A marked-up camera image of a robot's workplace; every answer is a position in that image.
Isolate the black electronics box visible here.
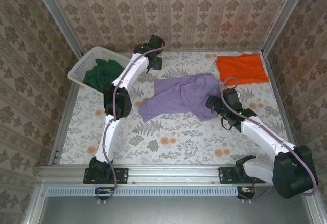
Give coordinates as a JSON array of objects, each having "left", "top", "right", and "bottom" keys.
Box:
[
  {"left": 237, "top": 186, "right": 256, "bottom": 200},
  {"left": 95, "top": 187, "right": 116, "bottom": 200}
]

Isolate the white slotted cable duct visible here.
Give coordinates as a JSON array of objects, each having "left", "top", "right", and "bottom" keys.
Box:
[{"left": 46, "top": 186, "right": 236, "bottom": 197}]

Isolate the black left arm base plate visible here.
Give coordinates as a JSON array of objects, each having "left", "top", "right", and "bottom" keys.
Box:
[{"left": 83, "top": 167, "right": 129, "bottom": 185}]

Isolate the aluminium mounting rail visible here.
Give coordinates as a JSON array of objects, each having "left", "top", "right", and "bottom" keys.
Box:
[{"left": 38, "top": 164, "right": 311, "bottom": 186}]

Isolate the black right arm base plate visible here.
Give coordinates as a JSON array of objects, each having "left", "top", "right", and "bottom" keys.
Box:
[{"left": 218, "top": 167, "right": 266, "bottom": 185}]

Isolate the green t-shirt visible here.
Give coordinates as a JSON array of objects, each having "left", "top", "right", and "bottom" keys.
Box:
[{"left": 83, "top": 58, "right": 126, "bottom": 93}]

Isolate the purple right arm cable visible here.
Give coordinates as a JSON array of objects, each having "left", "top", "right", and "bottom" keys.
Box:
[{"left": 220, "top": 76, "right": 319, "bottom": 205}]

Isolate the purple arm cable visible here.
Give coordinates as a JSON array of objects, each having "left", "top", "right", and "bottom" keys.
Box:
[
  {"left": 96, "top": 27, "right": 176, "bottom": 206},
  {"left": 220, "top": 76, "right": 319, "bottom": 205}
]

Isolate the aluminium side rail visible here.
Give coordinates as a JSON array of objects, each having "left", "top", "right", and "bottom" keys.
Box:
[
  {"left": 48, "top": 54, "right": 85, "bottom": 166},
  {"left": 262, "top": 52, "right": 302, "bottom": 165}
]

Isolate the aluminium frame post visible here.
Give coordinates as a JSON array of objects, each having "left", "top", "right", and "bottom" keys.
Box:
[
  {"left": 30, "top": 0, "right": 84, "bottom": 57},
  {"left": 262, "top": 0, "right": 312, "bottom": 55}
]

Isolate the white plastic basket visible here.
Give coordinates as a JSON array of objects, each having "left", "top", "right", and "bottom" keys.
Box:
[{"left": 67, "top": 46, "right": 134, "bottom": 85}]

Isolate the floral table cover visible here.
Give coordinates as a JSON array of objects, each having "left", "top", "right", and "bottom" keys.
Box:
[{"left": 60, "top": 51, "right": 297, "bottom": 165}]

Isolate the grey metal panel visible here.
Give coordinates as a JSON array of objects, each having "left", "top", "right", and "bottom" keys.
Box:
[{"left": 38, "top": 195, "right": 314, "bottom": 224}]

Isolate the orange t-shirt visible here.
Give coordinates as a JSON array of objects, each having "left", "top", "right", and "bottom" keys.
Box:
[{"left": 215, "top": 54, "right": 271, "bottom": 86}]

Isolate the purple t-shirt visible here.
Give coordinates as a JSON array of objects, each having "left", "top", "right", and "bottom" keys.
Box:
[{"left": 139, "top": 73, "right": 223, "bottom": 122}]

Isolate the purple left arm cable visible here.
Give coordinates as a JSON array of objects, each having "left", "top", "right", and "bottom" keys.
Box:
[{"left": 96, "top": 27, "right": 176, "bottom": 206}]

